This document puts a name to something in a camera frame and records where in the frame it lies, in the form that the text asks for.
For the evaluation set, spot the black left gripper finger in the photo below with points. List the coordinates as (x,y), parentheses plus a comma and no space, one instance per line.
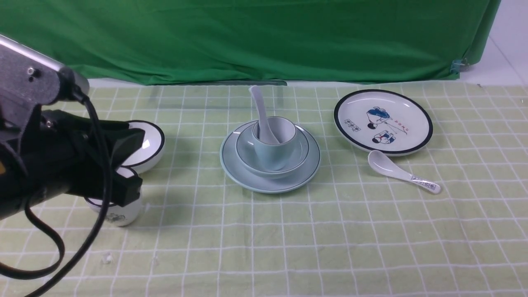
(122,140)
(126,187)

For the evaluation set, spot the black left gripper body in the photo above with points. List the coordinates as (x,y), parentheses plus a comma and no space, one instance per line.
(57,155)

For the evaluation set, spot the pale blue spoon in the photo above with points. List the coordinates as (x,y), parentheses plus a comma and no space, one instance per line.
(265,133)

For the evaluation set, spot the pale blue cup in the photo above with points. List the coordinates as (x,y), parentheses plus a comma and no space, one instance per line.
(285,132)

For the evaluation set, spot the white cup with bicycle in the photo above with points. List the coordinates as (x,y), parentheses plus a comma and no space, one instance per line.
(117,215)

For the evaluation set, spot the white bowl with black rim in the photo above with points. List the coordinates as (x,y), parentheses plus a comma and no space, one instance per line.
(151,150)

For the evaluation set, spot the pale blue plate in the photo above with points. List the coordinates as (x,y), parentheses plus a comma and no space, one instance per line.
(234,168)

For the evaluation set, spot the pale blue bowl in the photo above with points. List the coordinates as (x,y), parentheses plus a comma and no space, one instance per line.
(246,153)

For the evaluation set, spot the green backdrop cloth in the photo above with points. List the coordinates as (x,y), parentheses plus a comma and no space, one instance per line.
(161,42)

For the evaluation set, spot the green checked tablecloth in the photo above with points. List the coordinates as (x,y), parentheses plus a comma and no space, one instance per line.
(349,232)

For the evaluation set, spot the white spoon with print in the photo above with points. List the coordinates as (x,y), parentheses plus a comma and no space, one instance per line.
(381,164)

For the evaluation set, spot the white plate with black rim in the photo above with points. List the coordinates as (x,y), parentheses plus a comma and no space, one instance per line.
(385,121)

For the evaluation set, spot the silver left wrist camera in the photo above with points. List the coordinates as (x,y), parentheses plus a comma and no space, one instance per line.
(30,78)

